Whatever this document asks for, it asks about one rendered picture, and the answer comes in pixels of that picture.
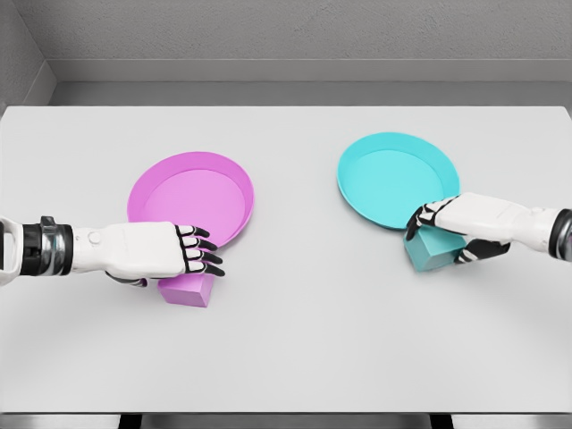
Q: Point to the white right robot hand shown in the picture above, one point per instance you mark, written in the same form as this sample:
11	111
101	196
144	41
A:
469	218

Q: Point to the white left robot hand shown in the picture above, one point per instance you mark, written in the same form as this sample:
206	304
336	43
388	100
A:
143	250

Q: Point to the teal cube block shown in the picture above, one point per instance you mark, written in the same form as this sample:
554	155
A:
431	250

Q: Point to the pink cube block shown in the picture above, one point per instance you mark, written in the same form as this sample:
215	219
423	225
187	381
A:
190	292

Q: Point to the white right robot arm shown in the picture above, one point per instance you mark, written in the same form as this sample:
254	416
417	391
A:
538	225

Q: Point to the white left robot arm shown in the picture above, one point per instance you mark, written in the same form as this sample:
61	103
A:
49	246

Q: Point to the pink round plate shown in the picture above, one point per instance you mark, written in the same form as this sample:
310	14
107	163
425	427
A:
196	192

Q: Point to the cyan round plate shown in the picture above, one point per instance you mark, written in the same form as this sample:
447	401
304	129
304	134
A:
393	179

